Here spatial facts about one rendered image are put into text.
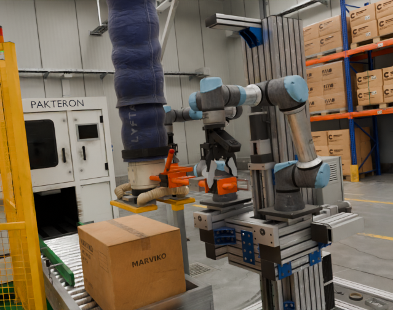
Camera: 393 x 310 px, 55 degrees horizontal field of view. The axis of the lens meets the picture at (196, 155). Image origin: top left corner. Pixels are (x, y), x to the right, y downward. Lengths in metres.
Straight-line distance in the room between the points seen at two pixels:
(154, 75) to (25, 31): 9.66
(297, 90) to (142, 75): 0.66
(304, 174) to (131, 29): 0.99
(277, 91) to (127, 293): 1.20
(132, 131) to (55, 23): 9.95
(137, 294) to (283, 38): 1.55
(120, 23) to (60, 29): 9.79
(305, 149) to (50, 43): 10.07
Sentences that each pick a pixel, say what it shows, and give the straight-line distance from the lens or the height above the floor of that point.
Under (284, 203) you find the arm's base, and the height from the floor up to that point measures 1.08.
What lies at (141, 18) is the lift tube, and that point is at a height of 1.96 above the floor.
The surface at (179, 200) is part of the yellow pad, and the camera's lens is 1.67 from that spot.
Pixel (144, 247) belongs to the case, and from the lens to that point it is 1.98.
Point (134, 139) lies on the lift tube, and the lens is 1.67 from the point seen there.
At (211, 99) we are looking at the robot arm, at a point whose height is 1.55.
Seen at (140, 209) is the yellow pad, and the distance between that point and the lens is 1.59.
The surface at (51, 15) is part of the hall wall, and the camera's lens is 11.57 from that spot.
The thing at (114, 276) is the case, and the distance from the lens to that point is 1.95.
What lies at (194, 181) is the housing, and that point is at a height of 1.28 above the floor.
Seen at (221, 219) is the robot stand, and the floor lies 0.94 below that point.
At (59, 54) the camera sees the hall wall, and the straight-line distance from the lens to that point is 11.31.
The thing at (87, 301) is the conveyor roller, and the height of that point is 0.53.
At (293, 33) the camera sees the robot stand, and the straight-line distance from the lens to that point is 2.23.
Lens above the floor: 1.44
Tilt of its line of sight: 3 degrees down
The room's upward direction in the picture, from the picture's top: 6 degrees counter-clockwise
